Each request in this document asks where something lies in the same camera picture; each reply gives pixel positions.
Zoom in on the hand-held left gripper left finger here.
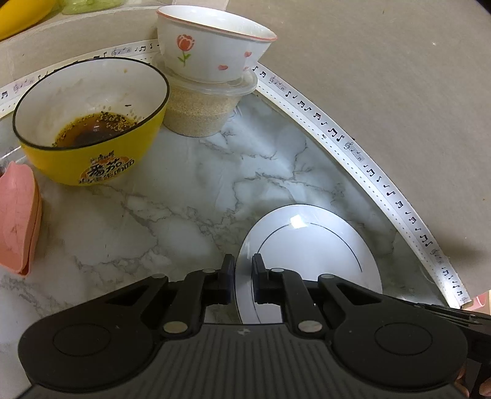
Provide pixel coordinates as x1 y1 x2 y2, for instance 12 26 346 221
75 253 235 339

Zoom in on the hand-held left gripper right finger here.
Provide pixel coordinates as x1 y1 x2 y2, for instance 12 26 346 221
251 254 419 340

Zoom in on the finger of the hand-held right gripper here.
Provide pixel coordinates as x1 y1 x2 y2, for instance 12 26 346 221
412 302 491 327

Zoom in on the white plate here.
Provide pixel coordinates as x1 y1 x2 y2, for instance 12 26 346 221
235 204 383 325

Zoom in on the person's right hand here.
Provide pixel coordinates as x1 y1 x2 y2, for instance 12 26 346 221
453 362 491 399

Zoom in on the yellow bowl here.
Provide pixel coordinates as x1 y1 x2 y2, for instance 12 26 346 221
12 58 170 187

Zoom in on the music-note edging strip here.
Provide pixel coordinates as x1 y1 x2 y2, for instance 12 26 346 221
0 37 472 309

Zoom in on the clear plastic container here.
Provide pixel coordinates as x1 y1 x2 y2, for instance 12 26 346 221
153 52 258 138

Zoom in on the pink heart dish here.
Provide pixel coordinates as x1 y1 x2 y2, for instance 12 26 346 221
0 160 43 277

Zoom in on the white floral bowl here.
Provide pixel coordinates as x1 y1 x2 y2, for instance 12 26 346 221
156 5 277 83

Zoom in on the green glass dish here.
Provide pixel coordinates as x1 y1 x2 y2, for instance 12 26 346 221
61 0 123 15

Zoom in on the yellow plastic object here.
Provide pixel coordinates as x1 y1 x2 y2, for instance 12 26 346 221
0 0 64 41

